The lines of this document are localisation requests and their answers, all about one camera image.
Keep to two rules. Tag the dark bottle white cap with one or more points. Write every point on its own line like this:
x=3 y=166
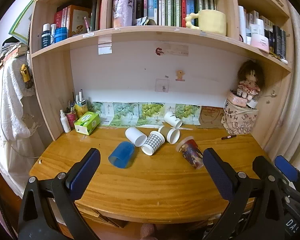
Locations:
x=46 y=37

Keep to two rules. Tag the pile of old books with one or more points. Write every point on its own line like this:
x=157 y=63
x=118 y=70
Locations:
x=11 y=53

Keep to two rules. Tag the pink round box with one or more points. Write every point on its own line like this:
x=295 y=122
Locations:
x=236 y=99

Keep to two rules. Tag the clear square sticker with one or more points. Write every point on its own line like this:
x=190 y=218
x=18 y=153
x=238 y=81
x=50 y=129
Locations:
x=162 y=85

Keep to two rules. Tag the red pen can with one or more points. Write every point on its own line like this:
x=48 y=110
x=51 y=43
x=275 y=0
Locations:
x=72 y=120

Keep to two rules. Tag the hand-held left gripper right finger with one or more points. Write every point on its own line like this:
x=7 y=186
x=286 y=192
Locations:
x=218 y=177

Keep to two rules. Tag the blue jar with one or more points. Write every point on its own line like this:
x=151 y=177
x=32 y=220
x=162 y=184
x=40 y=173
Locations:
x=61 y=35

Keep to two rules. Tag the white leaf print paper cup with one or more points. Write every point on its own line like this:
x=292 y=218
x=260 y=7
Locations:
x=172 y=119

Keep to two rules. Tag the row of books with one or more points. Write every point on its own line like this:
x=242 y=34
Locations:
x=172 y=5

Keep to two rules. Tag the small white bottle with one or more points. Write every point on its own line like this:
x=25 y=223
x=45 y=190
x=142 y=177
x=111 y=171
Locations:
x=53 y=33

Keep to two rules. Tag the yellow bear sticker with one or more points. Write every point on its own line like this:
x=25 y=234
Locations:
x=180 y=75

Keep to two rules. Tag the green framed board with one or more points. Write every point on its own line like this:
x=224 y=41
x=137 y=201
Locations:
x=21 y=21

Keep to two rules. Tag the brown haired rag doll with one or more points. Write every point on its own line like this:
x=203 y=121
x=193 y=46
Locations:
x=250 y=80

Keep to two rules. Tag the pale yellow ceramic mug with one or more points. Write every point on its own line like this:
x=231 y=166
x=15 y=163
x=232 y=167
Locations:
x=212 y=22

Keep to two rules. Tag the row of cosmetic bottles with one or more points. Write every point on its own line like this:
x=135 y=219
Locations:
x=272 y=35

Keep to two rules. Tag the brown bear print paper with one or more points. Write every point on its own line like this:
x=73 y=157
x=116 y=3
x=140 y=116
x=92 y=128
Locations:
x=211 y=117

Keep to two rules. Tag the green grape print card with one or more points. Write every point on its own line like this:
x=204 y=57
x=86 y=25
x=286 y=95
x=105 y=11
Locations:
x=188 y=111
x=151 y=111
x=100 y=110
x=123 y=112

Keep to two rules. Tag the olive brown paper cup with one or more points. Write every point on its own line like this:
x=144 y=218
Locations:
x=173 y=136

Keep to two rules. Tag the pink knitted cloth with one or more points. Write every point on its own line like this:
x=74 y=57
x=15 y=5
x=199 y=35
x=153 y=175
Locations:
x=148 y=231

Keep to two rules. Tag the blue translucent plastic cup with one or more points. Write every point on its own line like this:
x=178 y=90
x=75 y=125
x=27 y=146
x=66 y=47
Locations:
x=122 y=154

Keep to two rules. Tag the green tissue box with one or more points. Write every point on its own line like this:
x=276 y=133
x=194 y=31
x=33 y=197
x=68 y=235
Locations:
x=87 y=122

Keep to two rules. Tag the red books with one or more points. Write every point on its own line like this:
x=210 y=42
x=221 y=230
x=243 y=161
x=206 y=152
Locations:
x=60 y=17

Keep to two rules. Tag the yellow hanging toy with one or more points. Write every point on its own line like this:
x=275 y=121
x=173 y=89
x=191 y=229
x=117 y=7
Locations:
x=25 y=75

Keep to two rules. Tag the white tape roll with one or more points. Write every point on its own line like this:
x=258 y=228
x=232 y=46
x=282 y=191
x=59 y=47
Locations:
x=252 y=103

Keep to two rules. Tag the yellow green pen holder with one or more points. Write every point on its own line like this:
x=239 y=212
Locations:
x=81 y=109

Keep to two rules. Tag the white spray bottle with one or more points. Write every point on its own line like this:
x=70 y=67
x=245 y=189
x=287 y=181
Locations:
x=65 y=122

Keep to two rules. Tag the red mushroom sticker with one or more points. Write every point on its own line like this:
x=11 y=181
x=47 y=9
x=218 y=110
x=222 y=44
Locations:
x=159 y=51

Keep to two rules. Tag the red patterned cup clear lid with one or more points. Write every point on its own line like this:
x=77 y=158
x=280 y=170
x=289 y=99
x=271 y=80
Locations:
x=191 y=152

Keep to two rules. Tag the white lace cloth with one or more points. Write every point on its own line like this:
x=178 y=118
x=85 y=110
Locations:
x=10 y=110

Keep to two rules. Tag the orange illustrated box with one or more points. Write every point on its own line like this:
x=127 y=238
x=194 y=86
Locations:
x=78 y=21

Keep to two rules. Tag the grey checkered paper cup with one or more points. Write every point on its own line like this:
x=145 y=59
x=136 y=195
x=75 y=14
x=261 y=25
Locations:
x=153 y=142

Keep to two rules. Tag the letter print fabric bag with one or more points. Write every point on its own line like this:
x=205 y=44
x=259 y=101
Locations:
x=240 y=121

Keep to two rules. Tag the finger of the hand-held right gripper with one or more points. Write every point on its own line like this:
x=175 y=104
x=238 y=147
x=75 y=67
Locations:
x=286 y=168
x=262 y=167

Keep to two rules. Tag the wooden bookshelf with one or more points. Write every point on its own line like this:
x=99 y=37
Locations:
x=52 y=85

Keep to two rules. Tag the brown pen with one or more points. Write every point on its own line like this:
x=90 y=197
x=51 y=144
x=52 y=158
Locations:
x=228 y=137

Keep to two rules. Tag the purple floral cylinder box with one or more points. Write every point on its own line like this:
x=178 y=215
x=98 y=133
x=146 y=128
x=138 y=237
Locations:
x=122 y=5

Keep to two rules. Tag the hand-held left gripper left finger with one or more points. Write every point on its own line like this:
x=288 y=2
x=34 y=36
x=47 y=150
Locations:
x=83 y=177

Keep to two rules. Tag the plain white paper cup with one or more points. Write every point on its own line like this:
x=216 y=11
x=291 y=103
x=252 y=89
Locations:
x=135 y=136

